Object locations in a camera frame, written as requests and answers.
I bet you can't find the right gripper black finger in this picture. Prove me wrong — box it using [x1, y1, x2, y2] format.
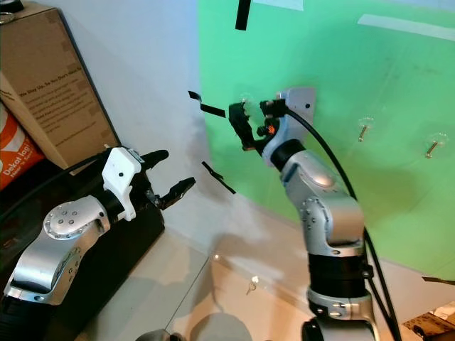
[228, 102, 259, 152]
[259, 99, 286, 136]

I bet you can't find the black tape strip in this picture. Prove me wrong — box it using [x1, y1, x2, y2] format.
[235, 0, 254, 31]
[201, 161, 237, 195]
[188, 90, 228, 119]

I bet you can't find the brown cardboard box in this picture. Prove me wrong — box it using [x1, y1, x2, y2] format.
[0, 1, 121, 170]

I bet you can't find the orange and white bag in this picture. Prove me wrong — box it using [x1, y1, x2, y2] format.
[0, 107, 48, 192]

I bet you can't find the clear tape strip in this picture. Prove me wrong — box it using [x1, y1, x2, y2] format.
[358, 13, 455, 43]

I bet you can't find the black tape roll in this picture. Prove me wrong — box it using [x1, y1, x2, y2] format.
[0, 0, 24, 13]

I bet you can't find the brown patterned mat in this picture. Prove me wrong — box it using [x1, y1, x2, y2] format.
[403, 301, 455, 341]

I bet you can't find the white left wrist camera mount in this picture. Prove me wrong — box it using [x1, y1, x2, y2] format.
[102, 147, 147, 222]

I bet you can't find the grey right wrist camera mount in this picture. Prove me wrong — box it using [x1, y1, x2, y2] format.
[277, 87, 318, 147]

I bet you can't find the clear adhesive wall hook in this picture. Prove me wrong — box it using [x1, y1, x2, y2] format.
[236, 92, 257, 108]
[424, 132, 446, 159]
[357, 117, 377, 144]

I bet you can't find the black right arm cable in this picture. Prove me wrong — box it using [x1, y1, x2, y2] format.
[288, 107, 403, 341]

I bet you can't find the green wall sheet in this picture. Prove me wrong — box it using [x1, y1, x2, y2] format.
[198, 0, 455, 282]

